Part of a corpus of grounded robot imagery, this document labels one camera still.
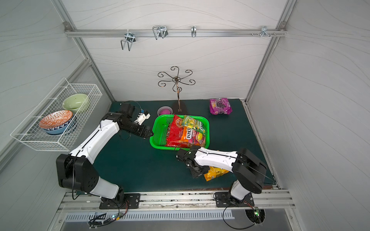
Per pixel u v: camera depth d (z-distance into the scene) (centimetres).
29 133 56
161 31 76
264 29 77
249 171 44
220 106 111
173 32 78
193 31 72
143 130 72
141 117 76
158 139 96
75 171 41
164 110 108
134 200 73
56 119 63
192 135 87
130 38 78
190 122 92
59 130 57
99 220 69
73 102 73
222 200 73
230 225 64
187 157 59
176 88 86
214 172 78
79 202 75
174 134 91
